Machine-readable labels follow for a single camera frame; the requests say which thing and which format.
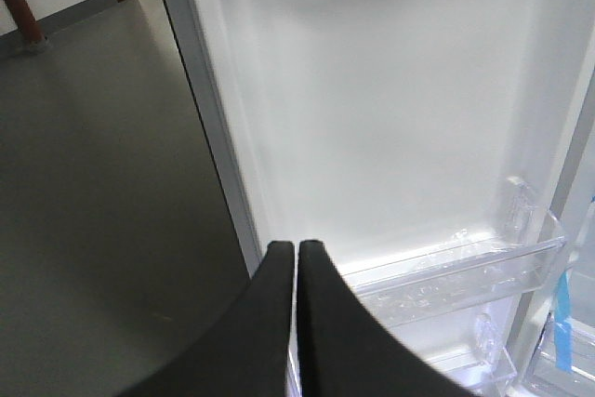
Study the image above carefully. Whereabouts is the grey fridge with open door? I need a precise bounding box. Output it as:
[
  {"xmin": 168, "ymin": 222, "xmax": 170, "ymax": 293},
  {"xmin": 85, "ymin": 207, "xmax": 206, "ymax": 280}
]
[{"xmin": 164, "ymin": 0, "xmax": 594, "ymax": 396}]

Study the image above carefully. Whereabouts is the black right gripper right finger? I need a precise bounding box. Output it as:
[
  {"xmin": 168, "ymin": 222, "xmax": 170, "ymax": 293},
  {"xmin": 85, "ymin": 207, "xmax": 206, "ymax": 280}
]
[{"xmin": 297, "ymin": 240, "xmax": 470, "ymax": 396}]

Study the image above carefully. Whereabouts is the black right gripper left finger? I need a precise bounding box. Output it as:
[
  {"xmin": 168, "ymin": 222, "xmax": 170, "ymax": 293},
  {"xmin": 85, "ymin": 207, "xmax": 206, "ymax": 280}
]
[{"xmin": 121, "ymin": 241, "xmax": 295, "ymax": 396}]

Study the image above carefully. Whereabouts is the red pipe post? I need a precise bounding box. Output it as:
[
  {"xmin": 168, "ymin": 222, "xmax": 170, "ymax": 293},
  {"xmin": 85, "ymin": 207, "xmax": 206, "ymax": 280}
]
[{"xmin": 3, "ymin": 0, "xmax": 48, "ymax": 54}]

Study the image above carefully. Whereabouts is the clear middle door bin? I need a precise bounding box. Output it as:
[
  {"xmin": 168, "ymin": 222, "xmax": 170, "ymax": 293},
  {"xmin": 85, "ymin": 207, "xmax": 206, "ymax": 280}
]
[{"xmin": 344, "ymin": 177, "xmax": 566, "ymax": 327}]

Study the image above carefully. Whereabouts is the clear crisper drawer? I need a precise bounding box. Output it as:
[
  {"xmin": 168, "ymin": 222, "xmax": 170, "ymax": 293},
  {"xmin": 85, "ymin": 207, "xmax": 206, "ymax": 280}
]
[{"xmin": 522, "ymin": 271, "xmax": 595, "ymax": 397}]

